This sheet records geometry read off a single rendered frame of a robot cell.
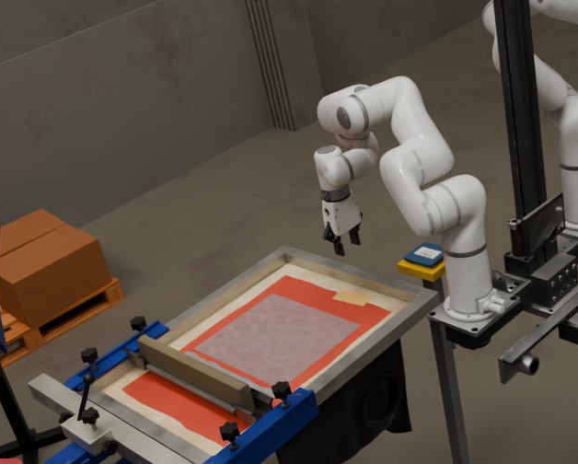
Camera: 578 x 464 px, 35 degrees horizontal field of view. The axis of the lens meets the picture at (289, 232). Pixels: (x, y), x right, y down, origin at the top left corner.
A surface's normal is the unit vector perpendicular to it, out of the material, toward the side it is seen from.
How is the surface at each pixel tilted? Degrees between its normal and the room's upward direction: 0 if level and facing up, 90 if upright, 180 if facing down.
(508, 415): 0
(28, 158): 90
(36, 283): 90
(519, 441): 0
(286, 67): 90
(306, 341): 0
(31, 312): 90
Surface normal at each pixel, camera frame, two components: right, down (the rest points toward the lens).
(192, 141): 0.66, 0.22
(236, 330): -0.21, -0.86
